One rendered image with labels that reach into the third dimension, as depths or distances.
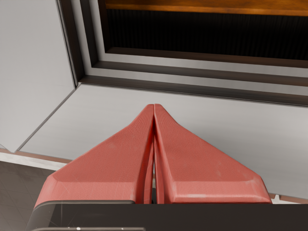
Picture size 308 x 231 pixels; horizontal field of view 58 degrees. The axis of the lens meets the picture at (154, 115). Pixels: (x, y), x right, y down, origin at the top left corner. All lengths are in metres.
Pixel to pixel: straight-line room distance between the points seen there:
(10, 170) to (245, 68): 2.02
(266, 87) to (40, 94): 0.18
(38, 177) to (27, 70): 1.82
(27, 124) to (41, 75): 0.06
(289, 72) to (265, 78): 0.02
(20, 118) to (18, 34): 0.08
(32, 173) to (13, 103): 1.79
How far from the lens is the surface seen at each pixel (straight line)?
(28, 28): 0.23
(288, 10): 0.32
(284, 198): 0.32
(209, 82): 0.21
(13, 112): 0.29
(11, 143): 0.32
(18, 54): 0.24
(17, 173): 2.14
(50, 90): 0.25
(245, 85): 0.21
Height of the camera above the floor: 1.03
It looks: 51 degrees down
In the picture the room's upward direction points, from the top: 157 degrees counter-clockwise
